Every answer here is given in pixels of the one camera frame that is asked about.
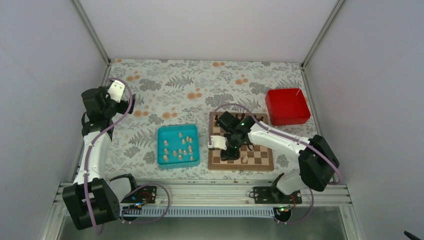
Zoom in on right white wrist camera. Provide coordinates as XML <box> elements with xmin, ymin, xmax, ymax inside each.
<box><xmin>207</xmin><ymin>135</ymin><xmax>227</xmax><ymax>150</ymax></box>

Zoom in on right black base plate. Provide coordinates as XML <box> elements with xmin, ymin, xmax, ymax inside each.
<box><xmin>248</xmin><ymin>186</ymin><xmax>303</xmax><ymax>205</ymax></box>

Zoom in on left aluminium frame post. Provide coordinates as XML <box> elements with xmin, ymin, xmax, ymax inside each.
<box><xmin>70</xmin><ymin>0</ymin><xmax>111</xmax><ymax>66</ymax></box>

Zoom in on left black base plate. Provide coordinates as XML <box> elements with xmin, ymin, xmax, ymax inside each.
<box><xmin>121</xmin><ymin>185</ymin><xmax>157</xmax><ymax>205</ymax></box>

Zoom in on aluminium front rail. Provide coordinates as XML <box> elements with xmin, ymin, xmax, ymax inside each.
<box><xmin>53</xmin><ymin>180</ymin><xmax>352</xmax><ymax>218</ymax></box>

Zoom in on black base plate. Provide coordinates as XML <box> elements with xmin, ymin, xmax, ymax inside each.
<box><xmin>248</xmin><ymin>186</ymin><xmax>303</xmax><ymax>205</ymax></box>
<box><xmin>121</xmin><ymin>185</ymin><xmax>157</xmax><ymax>205</ymax></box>

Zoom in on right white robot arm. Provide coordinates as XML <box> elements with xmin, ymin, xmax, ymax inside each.
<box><xmin>208</xmin><ymin>111</ymin><xmax>340</xmax><ymax>204</ymax></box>

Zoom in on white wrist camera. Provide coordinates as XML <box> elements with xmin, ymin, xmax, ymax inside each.
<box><xmin>107</xmin><ymin>80</ymin><xmax>126</xmax><ymax>103</ymax></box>
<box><xmin>207</xmin><ymin>135</ymin><xmax>227</xmax><ymax>150</ymax></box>

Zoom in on red plastic box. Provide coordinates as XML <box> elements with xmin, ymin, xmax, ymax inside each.
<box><xmin>265</xmin><ymin>88</ymin><xmax>311</xmax><ymax>126</ymax></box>

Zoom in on teal plastic tray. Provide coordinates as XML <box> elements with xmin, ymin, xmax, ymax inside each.
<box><xmin>157</xmin><ymin>124</ymin><xmax>201</xmax><ymax>170</ymax></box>

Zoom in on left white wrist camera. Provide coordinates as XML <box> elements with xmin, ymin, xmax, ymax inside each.
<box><xmin>107</xmin><ymin>80</ymin><xmax>126</xmax><ymax>103</ymax></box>

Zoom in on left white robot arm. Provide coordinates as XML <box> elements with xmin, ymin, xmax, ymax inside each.
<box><xmin>62</xmin><ymin>82</ymin><xmax>140</xmax><ymax>230</ymax></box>

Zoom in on wooden chess board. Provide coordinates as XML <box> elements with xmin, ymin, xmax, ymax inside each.
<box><xmin>208</xmin><ymin>111</ymin><xmax>274</xmax><ymax>172</ymax></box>

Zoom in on aluminium frame post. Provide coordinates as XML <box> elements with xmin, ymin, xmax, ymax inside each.
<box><xmin>301</xmin><ymin>0</ymin><xmax>346</xmax><ymax>70</ymax></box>
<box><xmin>70</xmin><ymin>0</ymin><xmax>111</xmax><ymax>66</ymax></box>

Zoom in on floral patterned table mat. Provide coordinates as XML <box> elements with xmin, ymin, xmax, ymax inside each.
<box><xmin>105</xmin><ymin>59</ymin><xmax>305</xmax><ymax>180</ymax></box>

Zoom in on right aluminium frame post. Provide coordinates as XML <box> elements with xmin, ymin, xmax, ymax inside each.
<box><xmin>301</xmin><ymin>0</ymin><xmax>346</xmax><ymax>70</ymax></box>

